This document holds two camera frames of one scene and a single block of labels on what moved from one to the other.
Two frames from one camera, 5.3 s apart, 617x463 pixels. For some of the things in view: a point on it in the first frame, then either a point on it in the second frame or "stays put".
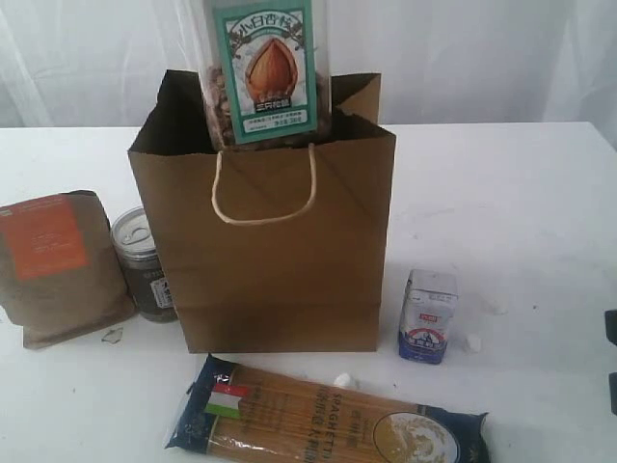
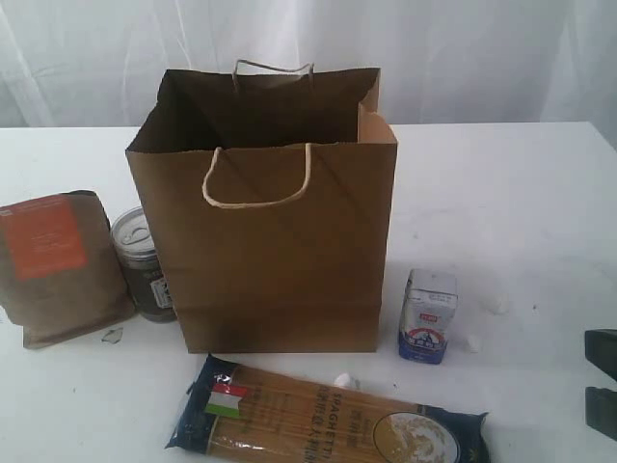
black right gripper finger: (611, 325) -> (601, 349)
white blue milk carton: (428, 311) stays put
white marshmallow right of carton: (473, 342) stays put
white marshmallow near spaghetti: (342, 379) stays put
